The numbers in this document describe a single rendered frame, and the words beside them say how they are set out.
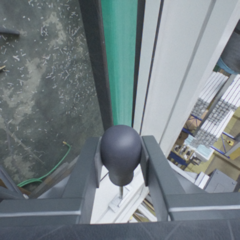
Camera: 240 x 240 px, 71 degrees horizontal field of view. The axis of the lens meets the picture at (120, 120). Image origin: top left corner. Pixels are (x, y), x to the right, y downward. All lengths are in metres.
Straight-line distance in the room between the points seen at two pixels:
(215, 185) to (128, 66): 0.34
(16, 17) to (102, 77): 0.90
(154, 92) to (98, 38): 0.12
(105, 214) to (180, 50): 0.26
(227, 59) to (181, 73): 0.75
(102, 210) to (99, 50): 0.25
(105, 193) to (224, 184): 0.27
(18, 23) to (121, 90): 0.92
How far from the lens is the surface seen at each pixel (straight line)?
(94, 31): 0.18
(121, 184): 0.19
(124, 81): 0.20
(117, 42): 0.17
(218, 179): 0.46
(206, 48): 0.19
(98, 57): 0.19
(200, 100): 4.42
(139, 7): 0.20
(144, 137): 0.15
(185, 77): 0.23
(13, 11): 1.07
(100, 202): 0.32
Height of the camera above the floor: 0.96
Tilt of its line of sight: 23 degrees down
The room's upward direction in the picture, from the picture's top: 125 degrees clockwise
